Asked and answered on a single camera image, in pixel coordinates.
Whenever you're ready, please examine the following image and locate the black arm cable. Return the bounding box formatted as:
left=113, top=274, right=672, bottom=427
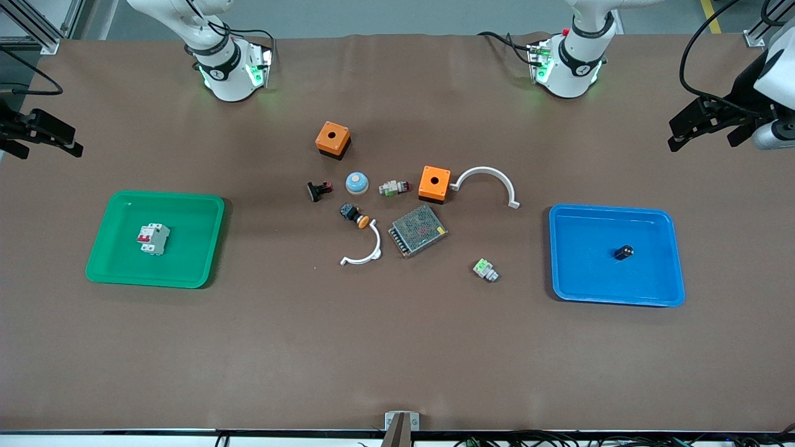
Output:
left=0, top=46, right=64, bottom=97
left=679, top=0, right=768, bottom=117

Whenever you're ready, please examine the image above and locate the orange button box left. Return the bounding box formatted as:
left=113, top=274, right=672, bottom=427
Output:
left=315, top=121, right=352, bottom=161

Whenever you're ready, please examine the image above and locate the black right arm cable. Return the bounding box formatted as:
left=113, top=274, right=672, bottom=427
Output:
left=0, top=46, right=64, bottom=97

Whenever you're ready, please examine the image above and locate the aluminium frame profile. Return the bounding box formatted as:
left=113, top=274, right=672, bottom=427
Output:
left=0, top=0, right=85, bottom=56
left=742, top=0, right=795, bottom=48

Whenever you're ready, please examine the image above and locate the large white curved bracket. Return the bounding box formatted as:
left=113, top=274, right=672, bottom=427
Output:
left=449, top=166, right=520, bottom=210

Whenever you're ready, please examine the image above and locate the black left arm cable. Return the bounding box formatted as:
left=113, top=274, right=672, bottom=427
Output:
left=679, top=0, right=768, bottom=117

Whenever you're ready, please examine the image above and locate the orange button box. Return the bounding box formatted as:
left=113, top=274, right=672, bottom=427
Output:
left=418, top=165, right=452, bottom=204
left=315, top=121, right=352, bottom=161

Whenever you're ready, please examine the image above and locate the green plastic tray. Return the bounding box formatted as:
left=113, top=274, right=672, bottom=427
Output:
left=85, top=190, right=225, bottom=289

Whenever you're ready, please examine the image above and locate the white red circuit breaker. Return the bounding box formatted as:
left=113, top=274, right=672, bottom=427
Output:
left=137, top=223, right=171, bottom=256

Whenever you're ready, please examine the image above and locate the blue plastic tray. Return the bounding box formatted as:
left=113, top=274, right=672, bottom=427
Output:
left=548, top=204, right=686, bottom=308

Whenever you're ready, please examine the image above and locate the black orange push button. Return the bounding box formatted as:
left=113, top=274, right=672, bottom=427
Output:
left=339, top=203, right=370, bottom=229

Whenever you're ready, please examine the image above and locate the metal mesh power supply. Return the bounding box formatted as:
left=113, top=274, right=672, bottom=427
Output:
left=388, top=205, right=448, bottom=259

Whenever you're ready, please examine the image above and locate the orange button box right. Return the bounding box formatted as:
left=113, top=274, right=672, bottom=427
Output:
left=418, top=165, right=452, bottom=204

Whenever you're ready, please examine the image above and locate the table cover mat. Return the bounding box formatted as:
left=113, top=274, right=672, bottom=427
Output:
left=0, top=32, right=795, bottom=433

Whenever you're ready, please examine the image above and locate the metal mount bracket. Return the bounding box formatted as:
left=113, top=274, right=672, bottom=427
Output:
left=384, top=411, right=420, bottom=447

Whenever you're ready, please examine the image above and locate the small white curved bracket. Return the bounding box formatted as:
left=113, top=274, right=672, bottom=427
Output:
left=340, top=222, right=383, bottom=266

